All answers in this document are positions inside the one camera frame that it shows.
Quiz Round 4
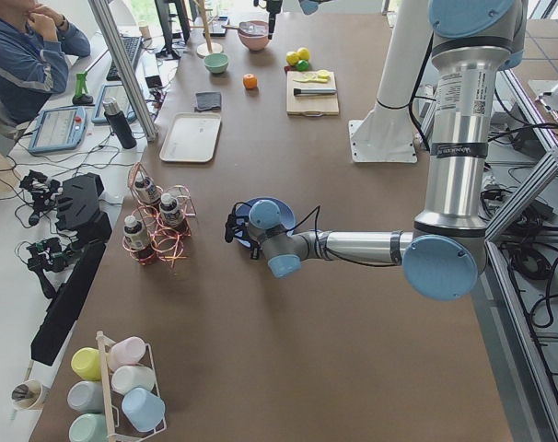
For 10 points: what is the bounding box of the steel muddler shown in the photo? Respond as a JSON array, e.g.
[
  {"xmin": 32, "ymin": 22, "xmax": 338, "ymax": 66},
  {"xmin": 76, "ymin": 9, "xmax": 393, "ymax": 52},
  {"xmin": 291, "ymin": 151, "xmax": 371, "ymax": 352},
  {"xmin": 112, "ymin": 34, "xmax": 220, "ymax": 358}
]
[{"xmin": 293, "ymin": 87, "xmax": 337, "ymax": 98}]

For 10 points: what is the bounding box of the metal ice scoop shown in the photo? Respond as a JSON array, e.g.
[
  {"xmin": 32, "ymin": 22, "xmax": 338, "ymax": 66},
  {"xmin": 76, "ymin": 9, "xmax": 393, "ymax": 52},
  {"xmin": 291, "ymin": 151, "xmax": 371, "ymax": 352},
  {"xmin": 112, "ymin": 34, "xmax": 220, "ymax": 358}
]
[{"xmin": 222, "ymin": 21, "xmax": 256, "ymax": 33}]

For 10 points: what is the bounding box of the dark sauce bottle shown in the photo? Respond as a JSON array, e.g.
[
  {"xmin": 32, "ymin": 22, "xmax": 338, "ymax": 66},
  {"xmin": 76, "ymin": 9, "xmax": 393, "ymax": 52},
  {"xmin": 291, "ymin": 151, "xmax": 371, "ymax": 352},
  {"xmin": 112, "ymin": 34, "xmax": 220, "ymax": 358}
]
[
  {"xmin": 134, "ymin": 175, "xmax": 160, "ymax": 205},
  {"xmin": 123, "ymin": 215, "xmax": 157, "ymax": 265},
  {"xmin": 159, "ymin": 192, "xmax": 187, "ymax": 233}
]

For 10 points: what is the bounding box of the cream rabbit tray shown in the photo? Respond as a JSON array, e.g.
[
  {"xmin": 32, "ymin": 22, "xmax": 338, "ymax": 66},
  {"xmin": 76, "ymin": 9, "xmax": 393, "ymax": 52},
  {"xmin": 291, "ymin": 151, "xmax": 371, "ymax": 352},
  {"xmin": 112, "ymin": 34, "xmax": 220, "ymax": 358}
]
[{"xmin": 159, "ymin": 112, "xmax": 221, "ymax": 163}]

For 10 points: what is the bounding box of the light blue cup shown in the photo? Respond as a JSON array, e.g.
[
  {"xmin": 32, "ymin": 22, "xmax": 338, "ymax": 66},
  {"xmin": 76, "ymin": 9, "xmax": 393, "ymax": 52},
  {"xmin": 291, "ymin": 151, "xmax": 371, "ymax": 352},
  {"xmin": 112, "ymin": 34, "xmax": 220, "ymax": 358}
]
[{"xmin": 122, "ymin": 387, "xmax": 166, "ymax": 432}]

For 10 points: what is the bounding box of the blue plate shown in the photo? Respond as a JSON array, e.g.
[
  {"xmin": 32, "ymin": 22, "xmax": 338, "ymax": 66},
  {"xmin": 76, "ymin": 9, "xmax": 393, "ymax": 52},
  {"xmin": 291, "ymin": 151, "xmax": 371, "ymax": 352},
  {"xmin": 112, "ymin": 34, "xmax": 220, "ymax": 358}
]
[{"xmin": 246, "ymin": 197, "xmax": 296, "ymax": 230}]

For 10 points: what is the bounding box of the black thermos bottle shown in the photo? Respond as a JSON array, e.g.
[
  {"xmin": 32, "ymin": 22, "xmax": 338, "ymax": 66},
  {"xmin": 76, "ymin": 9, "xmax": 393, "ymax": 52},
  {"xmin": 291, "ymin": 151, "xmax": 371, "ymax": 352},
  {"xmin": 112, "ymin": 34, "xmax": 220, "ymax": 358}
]
[{"xmin": 102, "ymin": 97, "xmax": 137, "ymax": 149}]

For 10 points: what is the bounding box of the copper wire bottle rack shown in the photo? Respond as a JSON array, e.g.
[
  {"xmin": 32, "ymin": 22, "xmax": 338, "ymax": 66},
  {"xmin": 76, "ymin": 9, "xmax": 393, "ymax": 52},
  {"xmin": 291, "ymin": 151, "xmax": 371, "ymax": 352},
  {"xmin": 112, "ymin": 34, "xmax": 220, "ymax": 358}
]
[{"xmin": 122, "ymin": 162, "xmax": 196, "ymax": 267}]

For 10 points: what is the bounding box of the green lime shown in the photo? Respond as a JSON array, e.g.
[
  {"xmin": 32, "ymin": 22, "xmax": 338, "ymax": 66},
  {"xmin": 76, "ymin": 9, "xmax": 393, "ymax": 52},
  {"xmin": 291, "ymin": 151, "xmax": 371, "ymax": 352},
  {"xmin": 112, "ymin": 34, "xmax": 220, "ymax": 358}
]
[{"xmin": 296, "ymin": 60, "xmax": 309, "ymax": 72}]

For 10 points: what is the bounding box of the paper cup with tools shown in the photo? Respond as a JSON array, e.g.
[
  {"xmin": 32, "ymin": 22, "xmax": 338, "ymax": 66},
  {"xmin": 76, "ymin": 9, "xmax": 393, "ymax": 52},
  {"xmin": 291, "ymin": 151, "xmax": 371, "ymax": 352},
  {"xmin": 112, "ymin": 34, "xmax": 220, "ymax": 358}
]
[{"xmin": 11, "ymin": 379, "xmax": 50, "ymax": 411}]

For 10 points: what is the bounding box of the yellow lemon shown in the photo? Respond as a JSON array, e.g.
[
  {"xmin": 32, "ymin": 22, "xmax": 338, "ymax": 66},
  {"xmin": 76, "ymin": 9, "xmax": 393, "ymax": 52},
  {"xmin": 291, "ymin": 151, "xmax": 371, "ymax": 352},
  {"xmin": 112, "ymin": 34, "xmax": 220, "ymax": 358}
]
[
  {"xmin": 285, "ymin": 52, "xmax": 299, "ymax": 66},
  {"xmin": 296, "ymin": 47, "xmax": 311, "ymax": 61}
]

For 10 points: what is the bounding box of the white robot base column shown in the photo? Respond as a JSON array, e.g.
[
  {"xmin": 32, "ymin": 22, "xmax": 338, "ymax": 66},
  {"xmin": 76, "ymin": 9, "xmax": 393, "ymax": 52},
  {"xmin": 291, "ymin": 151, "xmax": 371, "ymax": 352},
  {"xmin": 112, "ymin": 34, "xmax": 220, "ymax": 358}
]
[{"xmin": 349, "ymin": 0, "xmax": 433, "ymax": 163}]

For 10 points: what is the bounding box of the clear ice cube pile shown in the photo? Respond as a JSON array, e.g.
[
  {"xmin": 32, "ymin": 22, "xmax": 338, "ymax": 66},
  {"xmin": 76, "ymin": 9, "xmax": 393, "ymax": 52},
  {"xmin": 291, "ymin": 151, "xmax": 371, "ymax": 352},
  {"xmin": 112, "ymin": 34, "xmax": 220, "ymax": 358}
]
[{"xmin": 238, "ymin": 21, "xmax": 267, "ymax": 37}]

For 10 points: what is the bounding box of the wooden cup tree stand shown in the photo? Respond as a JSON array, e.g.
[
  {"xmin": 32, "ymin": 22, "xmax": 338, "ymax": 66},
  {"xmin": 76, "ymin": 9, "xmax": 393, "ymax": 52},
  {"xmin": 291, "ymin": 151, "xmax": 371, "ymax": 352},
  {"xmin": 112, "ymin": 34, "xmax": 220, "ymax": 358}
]
[{"xmin": 192, "ymin": 0, "xmax": 224, "ymax": 59}]

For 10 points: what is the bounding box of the dark sauce bottle middle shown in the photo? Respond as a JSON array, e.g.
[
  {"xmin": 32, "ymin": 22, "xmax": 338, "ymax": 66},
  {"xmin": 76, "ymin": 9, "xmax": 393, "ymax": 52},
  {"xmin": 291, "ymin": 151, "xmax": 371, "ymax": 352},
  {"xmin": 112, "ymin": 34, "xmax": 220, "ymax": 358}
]
[{"xmin": 159, "ymin": 192, "xmax": 187, "ymax": 233}]

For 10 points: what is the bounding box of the grey folded cloth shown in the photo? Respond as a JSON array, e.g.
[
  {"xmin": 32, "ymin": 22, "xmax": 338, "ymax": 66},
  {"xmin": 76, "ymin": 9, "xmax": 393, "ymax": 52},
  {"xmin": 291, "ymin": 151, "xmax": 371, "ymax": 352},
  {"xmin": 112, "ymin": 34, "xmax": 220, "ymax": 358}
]
[{"xmin": 194, "ymin": 91, "xmax": 222, "ymax": 112}]

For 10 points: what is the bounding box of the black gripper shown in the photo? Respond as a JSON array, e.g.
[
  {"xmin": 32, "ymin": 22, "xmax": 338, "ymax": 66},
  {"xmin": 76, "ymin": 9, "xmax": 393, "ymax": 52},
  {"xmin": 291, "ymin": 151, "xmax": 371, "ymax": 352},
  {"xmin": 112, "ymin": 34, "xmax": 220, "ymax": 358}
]
[
  {"xmin": 225, "ymin": 202, "xmax": 261, "ymax": 259},
  {"xmin": 253, "ymin": 0, "xmax": 283, "ymax": 40}
]

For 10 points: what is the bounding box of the grey blue cup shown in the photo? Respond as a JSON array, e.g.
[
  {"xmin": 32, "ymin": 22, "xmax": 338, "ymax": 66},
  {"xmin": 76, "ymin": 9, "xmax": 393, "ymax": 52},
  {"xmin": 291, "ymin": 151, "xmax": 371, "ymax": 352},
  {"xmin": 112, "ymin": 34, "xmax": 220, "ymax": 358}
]
[{"xmin": 67, "ymin": 380, "xmax": 104, "ymax": 413}]

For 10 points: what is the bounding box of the dark sauce bottle front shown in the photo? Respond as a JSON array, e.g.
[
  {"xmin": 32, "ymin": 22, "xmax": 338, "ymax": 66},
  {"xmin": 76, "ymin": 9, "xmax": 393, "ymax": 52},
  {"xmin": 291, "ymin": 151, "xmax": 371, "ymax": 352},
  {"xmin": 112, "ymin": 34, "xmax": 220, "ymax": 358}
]
[{"xmin": 123, "ymin": 215, "xmax": 157, "ymax": 265}]

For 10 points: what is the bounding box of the seated person blue hoodie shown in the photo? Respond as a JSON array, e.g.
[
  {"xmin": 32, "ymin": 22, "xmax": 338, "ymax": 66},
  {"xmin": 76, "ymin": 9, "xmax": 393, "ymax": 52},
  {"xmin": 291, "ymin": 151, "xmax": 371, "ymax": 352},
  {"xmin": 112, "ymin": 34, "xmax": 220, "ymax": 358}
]
[{"xmin": 0, "ymin": 1, "xmax": 91, "ymax": 124}]

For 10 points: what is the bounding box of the yellow plastic knife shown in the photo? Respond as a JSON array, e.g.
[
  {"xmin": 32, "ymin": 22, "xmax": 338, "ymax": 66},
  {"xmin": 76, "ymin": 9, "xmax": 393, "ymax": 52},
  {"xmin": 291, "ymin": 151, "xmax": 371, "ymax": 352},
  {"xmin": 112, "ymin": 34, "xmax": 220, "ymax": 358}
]
[{"xmin": 293, "ymin": 76, "xmax": 330, "ymax": 84}]

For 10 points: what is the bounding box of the green bowl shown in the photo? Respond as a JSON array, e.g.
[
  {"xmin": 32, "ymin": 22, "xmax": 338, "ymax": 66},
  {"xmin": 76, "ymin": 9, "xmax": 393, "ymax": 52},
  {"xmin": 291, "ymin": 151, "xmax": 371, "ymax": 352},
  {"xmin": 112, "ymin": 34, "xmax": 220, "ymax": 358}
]
[{"xmin": 203, "ymin": 52, "xmax": 229, "ymax": 75}]

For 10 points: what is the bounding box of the mint green cup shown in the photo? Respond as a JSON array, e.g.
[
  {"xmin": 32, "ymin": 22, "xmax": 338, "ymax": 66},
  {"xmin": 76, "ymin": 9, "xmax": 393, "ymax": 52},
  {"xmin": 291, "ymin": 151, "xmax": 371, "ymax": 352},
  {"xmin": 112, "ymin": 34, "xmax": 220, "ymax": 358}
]
[{"xmin": 68, "ymin": 413, "xmax": 108, "ymax": 442}]

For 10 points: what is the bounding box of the yellow cup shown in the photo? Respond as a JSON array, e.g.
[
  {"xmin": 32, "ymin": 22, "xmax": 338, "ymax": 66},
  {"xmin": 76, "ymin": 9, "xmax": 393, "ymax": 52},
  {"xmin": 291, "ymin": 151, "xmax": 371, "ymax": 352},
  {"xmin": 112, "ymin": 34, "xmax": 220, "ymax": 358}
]
[{"xmin": 71, "ymin": 347, "xmax": 101, "ymax": 381}]

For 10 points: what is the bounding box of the white cup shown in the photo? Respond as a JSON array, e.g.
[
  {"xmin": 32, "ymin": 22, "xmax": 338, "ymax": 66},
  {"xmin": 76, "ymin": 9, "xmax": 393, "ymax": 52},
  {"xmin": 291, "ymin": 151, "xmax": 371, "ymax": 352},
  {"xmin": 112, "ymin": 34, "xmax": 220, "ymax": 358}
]
[{"xmin": 111, "ymin": 366, "xmax": 156, "ymax": 395}]

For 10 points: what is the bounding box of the dark sauce bottle back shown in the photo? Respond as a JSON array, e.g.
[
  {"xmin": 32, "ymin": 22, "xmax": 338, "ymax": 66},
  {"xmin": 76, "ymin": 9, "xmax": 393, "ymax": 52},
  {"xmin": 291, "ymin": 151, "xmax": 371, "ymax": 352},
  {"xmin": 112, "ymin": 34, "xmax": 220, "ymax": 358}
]
[{"xmin": 134, "ymin": 175, "xmax": 160, "ymax": 205}]

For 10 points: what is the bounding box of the yellow lemon near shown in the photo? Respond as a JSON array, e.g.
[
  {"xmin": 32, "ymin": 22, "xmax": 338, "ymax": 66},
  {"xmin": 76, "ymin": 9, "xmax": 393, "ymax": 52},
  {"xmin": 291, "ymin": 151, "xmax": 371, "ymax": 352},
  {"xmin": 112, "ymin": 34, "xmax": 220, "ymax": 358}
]
[{"xmin": 285, "ymin": 52, "xmax": 299, "ymax": 66}]

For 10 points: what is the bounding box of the pink bowl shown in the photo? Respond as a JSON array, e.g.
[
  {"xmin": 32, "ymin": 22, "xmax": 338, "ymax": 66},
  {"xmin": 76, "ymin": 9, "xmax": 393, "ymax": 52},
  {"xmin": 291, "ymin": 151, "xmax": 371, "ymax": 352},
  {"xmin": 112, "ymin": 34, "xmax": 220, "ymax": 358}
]
[{"xmin": 238, "ymin": 20, "xmax": 269, "ymax": 52}]

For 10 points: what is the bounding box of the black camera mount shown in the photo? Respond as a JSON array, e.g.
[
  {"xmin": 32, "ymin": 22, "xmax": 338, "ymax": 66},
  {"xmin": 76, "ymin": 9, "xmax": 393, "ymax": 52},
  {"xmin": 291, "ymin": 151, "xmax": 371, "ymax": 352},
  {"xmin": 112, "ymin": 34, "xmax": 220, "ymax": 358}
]
[{"xmin": 28, "ymin": 172, "xmax": 112, "ymax": 366}]

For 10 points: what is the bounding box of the wooden cutting board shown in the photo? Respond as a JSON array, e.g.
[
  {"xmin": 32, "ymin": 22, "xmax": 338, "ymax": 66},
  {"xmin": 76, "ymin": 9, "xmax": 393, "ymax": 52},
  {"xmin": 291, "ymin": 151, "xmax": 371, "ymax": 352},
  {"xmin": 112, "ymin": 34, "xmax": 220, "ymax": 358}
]
[{"xmin": 285, "ymin": 70, "xmax": 340, "ymax": 116}]

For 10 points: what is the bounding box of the black keyboard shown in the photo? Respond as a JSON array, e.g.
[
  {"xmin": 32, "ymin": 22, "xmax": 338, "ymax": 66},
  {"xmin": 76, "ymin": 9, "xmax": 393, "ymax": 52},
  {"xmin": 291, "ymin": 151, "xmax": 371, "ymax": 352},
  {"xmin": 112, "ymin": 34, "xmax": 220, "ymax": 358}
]
[{"xmin": 105, "ymin": 35, "xmax": 145, "ymax": 82}]

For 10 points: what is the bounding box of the orange mandarin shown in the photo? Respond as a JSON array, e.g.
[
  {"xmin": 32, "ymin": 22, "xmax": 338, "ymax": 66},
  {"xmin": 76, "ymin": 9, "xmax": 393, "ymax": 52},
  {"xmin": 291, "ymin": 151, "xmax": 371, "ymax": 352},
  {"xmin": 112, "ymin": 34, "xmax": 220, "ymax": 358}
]
[{"xmin": 242, "ymin": 73, "xmax": 258, "ymax": 90}]

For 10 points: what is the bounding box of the yellow lemon far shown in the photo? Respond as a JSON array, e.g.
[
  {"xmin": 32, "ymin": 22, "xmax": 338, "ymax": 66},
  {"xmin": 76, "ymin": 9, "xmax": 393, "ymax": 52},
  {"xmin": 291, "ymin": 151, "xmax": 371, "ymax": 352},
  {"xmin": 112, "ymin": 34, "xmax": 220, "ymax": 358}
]
[{"xmin": 296, "ymin": 47, "xmax": 311, "ymax": 61}]

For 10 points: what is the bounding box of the blue teach pendant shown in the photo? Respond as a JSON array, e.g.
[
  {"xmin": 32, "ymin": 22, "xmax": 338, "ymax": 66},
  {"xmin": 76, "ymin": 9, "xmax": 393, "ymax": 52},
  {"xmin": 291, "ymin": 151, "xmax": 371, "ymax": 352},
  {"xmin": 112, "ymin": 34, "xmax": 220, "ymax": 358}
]
[
  {"xmin": 28, "ymin": 106, "xmax": 87, "ymax": 154},
  {"xmin": 90, "ymin": 83, "xmax": 137, "ymax": 125}
]

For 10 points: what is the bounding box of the pink cup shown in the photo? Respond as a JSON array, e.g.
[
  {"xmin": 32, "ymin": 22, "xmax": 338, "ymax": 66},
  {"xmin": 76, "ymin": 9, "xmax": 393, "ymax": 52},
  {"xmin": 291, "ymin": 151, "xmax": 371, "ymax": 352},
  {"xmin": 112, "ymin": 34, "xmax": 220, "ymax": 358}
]
[{"xmin": 107, "ymin": 336, "xmax": 145, "ymax": 372}]

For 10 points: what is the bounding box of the white wire cup rack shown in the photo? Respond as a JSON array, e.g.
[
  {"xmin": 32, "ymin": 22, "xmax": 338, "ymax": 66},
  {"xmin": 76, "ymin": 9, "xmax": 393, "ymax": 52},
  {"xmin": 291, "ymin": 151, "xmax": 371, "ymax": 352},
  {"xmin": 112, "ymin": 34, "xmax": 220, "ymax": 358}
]
[{"xmin": 96, "ymin": 331, "xmax": 168, "ymax": 441}]

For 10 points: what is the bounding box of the blue teach pendant near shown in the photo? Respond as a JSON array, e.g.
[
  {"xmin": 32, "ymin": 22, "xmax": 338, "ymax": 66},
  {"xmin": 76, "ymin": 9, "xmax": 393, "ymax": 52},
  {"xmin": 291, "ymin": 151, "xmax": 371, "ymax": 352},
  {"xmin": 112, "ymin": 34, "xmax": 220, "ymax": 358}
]
[{"xmin": 28, "ymin": 106, "xmax": 87, "ymax": 154}]

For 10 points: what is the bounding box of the blue teach pendant far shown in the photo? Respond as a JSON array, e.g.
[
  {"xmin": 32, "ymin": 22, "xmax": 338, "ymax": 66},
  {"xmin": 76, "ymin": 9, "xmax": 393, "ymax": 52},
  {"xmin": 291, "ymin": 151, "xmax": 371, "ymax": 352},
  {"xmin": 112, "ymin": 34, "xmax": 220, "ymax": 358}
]
[{"xmin": 90, "ymin": 83, "xmax": 137, "ymax": 125}]

